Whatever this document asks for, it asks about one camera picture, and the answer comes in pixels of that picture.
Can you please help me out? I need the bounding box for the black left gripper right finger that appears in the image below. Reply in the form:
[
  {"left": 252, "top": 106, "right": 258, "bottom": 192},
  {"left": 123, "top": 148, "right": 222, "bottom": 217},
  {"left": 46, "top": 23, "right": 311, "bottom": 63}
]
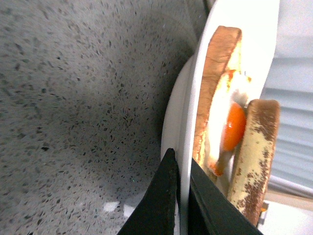
[{"left": 189, "top": 160, "right": 261, "bottom": 235}]

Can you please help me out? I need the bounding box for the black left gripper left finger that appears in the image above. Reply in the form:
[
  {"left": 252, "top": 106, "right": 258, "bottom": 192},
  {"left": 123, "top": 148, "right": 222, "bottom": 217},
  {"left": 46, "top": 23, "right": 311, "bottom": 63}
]
[{"left": 118, "top": 148, "right": 179, "bottom": 235}]

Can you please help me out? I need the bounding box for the bread slice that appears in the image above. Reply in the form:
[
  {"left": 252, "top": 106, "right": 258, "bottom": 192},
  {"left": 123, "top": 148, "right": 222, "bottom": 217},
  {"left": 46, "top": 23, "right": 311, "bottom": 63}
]
[
  {"left": 193, "top": 26, "right": 242, "bottom": 182},
  {"left": 227, "top": 99, "right": 280, "bottom": 225}
]

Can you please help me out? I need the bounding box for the white round plate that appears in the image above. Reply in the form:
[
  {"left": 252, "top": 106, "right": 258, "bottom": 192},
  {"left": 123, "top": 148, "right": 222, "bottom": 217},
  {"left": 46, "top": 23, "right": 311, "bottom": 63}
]
[{"left": 161, "top": 0, "right": 280, "bottom": 235}]

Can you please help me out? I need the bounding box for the fried egg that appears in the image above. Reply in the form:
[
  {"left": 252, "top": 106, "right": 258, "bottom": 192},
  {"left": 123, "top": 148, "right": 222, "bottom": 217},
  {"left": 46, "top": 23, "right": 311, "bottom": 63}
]
[{"left": 205, "top": 70, "right": 251, "bottom": 176}]

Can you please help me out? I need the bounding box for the grey curtain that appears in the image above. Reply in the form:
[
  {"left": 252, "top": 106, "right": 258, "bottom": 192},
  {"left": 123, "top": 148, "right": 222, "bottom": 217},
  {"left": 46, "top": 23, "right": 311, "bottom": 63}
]
[{"left": 261, "top": 0, "right": 313, "bottom": 198}]

